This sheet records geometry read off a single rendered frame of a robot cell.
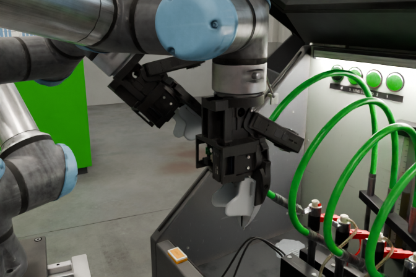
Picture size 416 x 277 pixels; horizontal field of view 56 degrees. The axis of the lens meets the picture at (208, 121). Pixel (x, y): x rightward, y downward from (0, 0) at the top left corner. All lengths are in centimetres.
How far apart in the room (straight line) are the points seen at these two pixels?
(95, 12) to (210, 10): 12
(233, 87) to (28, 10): 26
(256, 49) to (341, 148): 75
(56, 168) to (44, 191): 5
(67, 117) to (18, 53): 323
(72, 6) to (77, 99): 350
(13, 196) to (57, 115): 307
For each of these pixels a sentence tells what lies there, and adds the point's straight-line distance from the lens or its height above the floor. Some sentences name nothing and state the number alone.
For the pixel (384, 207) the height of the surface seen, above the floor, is 126.
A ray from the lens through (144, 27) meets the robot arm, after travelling 45.
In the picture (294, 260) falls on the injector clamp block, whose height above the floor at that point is 98.
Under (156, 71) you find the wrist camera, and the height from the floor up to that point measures 145.
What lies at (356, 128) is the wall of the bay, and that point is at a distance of 118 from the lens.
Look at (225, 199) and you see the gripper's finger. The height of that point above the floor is 127.
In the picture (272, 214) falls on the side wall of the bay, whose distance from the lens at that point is 133.
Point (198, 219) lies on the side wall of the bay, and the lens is 115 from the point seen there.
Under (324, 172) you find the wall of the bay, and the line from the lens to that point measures 129.
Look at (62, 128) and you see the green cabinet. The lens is 394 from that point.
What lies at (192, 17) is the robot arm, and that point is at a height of 154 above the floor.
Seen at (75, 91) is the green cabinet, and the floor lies 84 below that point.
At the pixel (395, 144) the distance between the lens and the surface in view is 95.
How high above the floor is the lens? 154
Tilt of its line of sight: 15 degrees down
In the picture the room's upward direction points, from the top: straight up
